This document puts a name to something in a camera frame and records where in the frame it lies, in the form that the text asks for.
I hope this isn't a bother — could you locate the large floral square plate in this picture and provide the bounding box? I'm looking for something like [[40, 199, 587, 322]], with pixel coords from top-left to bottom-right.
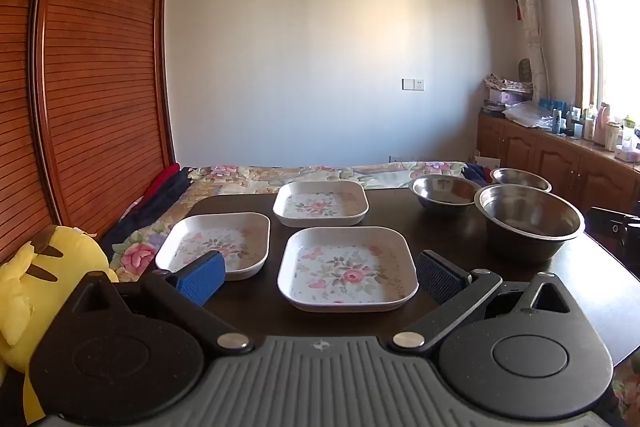
[[277, 227, 419, 313]]

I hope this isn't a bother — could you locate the pile of boxes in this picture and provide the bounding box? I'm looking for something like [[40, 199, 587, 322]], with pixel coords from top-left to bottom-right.
[[481, 73, 535, 118]]

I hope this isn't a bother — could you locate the red cloth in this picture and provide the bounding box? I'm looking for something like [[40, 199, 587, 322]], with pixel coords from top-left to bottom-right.
[[135, 163, 181, 214]]

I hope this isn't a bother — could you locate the medium floral square plate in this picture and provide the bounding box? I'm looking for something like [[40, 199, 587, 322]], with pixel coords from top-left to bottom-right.
[[155, 212, 271, 282]]

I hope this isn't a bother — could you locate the small floral square plate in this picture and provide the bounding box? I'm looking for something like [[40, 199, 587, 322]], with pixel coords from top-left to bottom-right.
[[273, 181, 370, 228]]

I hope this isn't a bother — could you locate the wooden cabinet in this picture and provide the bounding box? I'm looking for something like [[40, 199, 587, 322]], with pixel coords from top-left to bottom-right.
[[476, 112, 640, 215]]

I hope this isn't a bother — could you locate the clear plastic bag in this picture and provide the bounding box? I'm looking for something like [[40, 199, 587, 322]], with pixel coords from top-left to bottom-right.
[[502, 101, 557, 131]]

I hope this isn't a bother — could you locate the wooden framed window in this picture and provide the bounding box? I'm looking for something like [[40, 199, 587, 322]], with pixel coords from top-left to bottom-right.
[[552, 0, 640, 124]]

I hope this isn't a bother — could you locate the navy clothing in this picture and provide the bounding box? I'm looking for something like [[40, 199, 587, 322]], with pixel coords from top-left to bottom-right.
[[100, 167, 195, 249]]

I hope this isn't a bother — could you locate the yellow plush toy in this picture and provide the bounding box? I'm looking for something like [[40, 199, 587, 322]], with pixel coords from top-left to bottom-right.
[[0, 225, 120, 425]]

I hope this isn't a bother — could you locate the wooden slatted wardrobe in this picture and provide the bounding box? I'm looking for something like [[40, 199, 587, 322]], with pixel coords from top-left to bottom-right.
[[0, 0, 178, 264]]

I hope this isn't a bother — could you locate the large steel bowl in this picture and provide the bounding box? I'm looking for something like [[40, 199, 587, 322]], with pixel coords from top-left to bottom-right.
[[474, 184, 586, 264]]

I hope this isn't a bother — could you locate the medium steel bowl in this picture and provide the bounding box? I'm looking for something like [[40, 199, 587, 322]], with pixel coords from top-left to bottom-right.
[[408, 174, 482, 211]]

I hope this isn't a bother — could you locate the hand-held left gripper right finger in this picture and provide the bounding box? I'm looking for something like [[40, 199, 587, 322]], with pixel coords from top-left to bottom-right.
[[389, 250, 576, 354]]

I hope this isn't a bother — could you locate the row of toiletry bottles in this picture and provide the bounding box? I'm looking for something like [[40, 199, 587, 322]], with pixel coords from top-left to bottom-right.
[[537, 97, 640, 164]]

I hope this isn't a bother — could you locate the patterned curtain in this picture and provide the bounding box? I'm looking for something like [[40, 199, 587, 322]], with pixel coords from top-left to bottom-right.
[[497, 0, 551, 104]]

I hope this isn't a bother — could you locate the floral bedsheet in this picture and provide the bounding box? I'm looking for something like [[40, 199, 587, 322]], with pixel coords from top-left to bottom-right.
[[109, 162, 481, 277]]

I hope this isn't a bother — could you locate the small steel bowl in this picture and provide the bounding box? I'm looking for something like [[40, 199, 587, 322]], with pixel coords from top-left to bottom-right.
[[489, 168, 553, 194]]

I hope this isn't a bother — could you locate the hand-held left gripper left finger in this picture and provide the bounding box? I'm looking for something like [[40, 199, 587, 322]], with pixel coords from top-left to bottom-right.
[[66, 250, 255, 354]]

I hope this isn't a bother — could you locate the blue cloth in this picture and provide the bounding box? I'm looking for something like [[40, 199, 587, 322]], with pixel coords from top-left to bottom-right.
[[462, 163, 497, 186]]

